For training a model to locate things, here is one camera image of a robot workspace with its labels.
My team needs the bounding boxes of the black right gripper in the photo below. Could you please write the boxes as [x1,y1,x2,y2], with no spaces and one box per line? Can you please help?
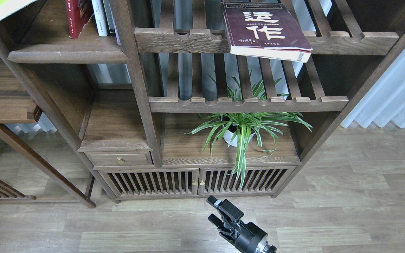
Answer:
[207,196,268,253]

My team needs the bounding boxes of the red book with photos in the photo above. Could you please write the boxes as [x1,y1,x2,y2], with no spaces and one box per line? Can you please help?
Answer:
[66,0,94,39]

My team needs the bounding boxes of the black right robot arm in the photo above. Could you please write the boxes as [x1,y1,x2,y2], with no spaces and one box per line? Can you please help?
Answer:
[207,195,277,253]

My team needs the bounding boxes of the green spider plant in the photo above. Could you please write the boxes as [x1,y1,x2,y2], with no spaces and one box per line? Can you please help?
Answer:
[181,72,313,191]

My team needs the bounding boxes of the brass drawer knob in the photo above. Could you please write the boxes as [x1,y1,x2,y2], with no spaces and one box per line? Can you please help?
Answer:
[117,157,125,165]

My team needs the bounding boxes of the dark wooden bookshelf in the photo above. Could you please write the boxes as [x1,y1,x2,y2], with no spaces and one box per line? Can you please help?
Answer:
[0,0,405,201]

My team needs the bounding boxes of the maroon book white characters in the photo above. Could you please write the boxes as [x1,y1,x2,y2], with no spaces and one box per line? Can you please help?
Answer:
[221,1,313,64]

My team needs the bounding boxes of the pale purple upright book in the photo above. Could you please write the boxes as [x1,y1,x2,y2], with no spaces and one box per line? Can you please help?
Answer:
[108,0,121,45]

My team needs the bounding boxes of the white curtain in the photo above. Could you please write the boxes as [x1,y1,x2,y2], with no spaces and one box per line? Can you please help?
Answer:
[341,49,405,128]

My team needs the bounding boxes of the white upright book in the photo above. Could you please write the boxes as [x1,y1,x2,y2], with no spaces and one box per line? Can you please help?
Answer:
[91,0,108,37]

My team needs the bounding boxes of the dark upright book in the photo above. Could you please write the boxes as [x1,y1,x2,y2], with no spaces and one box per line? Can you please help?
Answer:
[103,0,116,37]

